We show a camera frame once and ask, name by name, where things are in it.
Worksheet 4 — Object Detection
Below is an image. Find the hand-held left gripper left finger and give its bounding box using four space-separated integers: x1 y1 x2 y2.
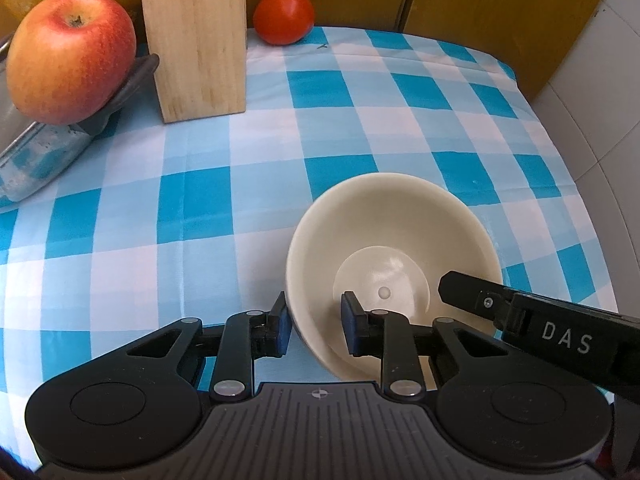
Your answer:
120 290 293 404

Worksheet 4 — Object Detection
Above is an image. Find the red tomato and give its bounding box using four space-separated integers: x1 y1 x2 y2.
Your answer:
252 0 316 46

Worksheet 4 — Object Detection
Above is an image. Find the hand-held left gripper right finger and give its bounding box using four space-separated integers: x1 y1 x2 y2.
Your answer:
339 290 501 402

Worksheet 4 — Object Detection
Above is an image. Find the blue white checkered tablecloth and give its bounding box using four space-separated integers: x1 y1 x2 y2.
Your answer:
0 25 622 467

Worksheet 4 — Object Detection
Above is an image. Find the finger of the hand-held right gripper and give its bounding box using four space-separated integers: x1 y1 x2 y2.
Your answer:
437 270 523 347

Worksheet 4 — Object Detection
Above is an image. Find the steel pan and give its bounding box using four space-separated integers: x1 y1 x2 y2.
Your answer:
0 30 161 207

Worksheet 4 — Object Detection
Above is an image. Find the wooden knife block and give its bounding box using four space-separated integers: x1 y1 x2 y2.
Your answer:
138 0 248 124

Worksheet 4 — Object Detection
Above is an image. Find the red yellow apple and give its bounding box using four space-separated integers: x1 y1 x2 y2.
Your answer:
6 0 138 126

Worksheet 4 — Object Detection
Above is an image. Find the cream plastic bowl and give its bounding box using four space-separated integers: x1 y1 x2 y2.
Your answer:
285 172 504 382

